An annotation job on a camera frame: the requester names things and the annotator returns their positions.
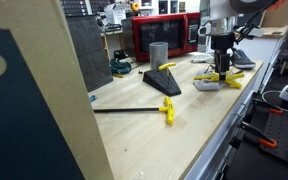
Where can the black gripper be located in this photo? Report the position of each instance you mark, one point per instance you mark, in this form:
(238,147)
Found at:
(222,41)

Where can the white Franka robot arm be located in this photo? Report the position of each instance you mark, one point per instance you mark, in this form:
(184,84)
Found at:
(220,26)

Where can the silver cylindrical container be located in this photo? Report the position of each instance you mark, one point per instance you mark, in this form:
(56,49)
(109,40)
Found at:
(159,55)

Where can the grey knit cloth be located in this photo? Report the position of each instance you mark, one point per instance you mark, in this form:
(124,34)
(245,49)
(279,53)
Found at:
(207,85)

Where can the grey canvas sneaker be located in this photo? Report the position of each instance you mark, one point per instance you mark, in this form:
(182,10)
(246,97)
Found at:
(242,60)

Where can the cream white cloth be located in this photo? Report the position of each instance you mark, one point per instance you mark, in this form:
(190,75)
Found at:
(202,58)

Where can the black wedge hex key holder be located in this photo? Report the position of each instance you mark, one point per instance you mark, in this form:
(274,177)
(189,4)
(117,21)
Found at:
(162,83)

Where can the red and black microwave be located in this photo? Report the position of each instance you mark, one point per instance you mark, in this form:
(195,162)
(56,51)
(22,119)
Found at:
(160,35)

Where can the cardboard box red print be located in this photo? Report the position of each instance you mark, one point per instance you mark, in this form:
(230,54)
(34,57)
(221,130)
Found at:
(284,18)

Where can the small black bit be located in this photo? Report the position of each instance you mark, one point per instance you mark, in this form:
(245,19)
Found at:
(140,72)

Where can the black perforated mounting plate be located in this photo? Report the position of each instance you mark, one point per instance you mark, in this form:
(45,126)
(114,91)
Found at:
(284,133)

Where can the grey metal plate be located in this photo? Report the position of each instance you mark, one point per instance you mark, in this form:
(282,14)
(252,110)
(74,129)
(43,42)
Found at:
(127,36)

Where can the small wooden table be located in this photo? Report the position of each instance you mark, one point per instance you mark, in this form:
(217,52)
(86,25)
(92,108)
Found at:
(112,32)

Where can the blue tool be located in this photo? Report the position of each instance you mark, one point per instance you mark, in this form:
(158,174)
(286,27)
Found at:
(92,98)

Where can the dark grey mesh panel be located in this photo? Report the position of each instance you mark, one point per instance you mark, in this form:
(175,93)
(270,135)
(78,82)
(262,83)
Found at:
(89,53)

